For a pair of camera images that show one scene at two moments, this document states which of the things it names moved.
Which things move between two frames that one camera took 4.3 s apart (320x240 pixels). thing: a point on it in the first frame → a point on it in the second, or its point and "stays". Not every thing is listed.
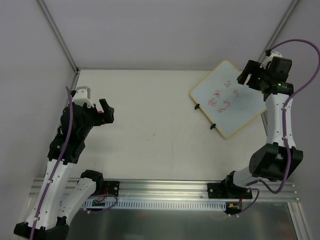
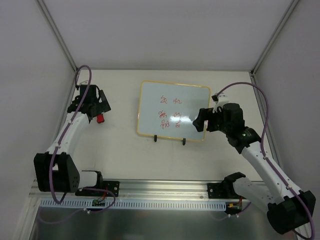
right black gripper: (253, 75) → (210, 120)
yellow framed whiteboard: (229, 104) → (167, 110)
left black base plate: (111, 187) stays
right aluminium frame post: (279, 29) stays
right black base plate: (227, 191) stays
